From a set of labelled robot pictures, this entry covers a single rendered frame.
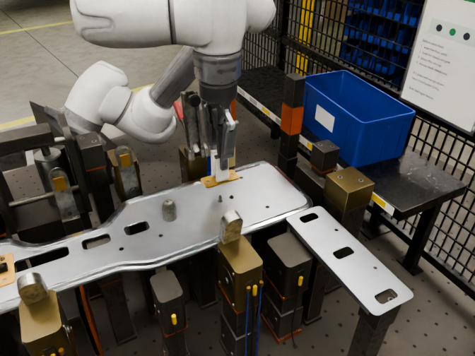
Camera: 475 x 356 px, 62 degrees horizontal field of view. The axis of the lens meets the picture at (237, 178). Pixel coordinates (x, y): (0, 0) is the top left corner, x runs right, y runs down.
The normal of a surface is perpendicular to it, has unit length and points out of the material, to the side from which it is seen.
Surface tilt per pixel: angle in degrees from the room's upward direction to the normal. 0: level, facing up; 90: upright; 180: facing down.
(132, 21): 87
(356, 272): 0
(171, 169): 0
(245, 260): 0
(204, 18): 89
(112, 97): 71
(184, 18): 87
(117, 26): 97
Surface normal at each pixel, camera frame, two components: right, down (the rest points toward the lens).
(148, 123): 0.00, 0.70
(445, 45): -0.89, 0.27
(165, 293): 0.00, -0.81
